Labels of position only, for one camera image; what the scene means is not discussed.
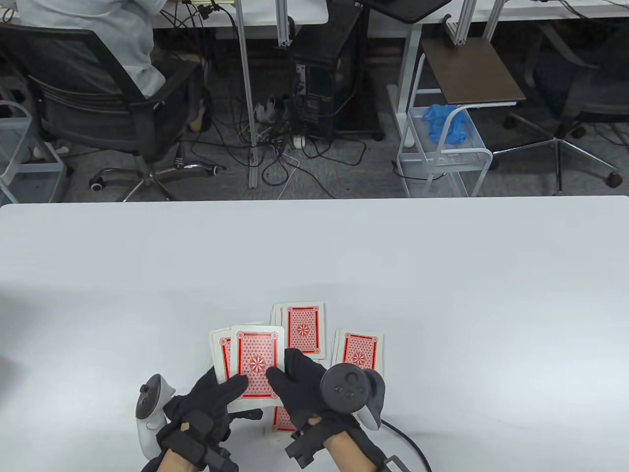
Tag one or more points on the blue plastic bag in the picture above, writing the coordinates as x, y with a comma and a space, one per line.
444, 125

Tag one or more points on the white power strip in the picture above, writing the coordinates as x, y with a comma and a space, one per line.
265, 110

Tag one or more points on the person's left hand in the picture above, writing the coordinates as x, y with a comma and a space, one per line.
196, 403

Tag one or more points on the dark grey office chair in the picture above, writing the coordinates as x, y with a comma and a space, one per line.
589, 93

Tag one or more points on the person's right hand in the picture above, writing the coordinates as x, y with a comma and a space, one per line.
300, 393

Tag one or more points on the short aluminium profile post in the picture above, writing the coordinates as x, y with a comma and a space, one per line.
282, 24
464, 24
493, 19

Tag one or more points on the person's left forearm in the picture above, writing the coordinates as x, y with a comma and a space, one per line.
172, 464

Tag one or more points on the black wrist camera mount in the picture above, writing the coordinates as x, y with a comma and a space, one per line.
221, 459
302, 445

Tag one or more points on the black tray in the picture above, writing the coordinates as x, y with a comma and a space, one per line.
408, 10

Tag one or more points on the brown wooden board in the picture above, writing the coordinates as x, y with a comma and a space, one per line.
467, 73

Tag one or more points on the person's right forearm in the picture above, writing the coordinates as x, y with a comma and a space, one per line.
346, 455

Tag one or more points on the black computer tower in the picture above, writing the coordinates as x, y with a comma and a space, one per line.
334, 64

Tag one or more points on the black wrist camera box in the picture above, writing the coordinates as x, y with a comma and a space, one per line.
393, 464

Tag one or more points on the black mesh office chair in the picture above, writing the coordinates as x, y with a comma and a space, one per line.
113, 128

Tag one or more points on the deck of red-backed playing cards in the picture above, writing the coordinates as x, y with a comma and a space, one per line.
255, 354

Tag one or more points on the long aluminium profile post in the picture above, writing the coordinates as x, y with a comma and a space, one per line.
244, 73

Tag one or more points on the white office desk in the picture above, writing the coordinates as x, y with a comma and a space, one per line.
516, 14
265, 14

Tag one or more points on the dark grey right controller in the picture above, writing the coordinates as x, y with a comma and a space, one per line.
349, 388

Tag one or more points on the white plug adapter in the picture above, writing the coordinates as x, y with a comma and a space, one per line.
299, 141

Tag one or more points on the grey and white left controller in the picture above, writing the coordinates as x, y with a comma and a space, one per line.
147, 398

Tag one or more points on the white metal rack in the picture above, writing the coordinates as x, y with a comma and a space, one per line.
39, 167

